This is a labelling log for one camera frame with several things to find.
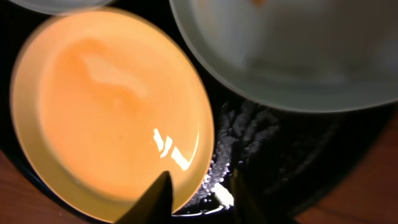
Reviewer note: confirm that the light green plate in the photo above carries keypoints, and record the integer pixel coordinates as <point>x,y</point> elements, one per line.
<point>309,56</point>
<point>56,7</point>

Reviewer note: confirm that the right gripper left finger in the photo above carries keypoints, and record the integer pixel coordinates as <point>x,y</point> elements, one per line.
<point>154,206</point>

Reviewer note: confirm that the light green plate top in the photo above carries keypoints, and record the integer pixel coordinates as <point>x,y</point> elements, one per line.
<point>56,7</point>

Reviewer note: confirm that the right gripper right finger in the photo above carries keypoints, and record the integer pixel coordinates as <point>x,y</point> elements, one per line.
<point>247,208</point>

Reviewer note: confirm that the black round tray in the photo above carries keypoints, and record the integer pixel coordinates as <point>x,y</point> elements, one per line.
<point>318,168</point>

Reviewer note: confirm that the yellow plate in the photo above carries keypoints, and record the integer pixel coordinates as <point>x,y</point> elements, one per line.
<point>104,101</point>

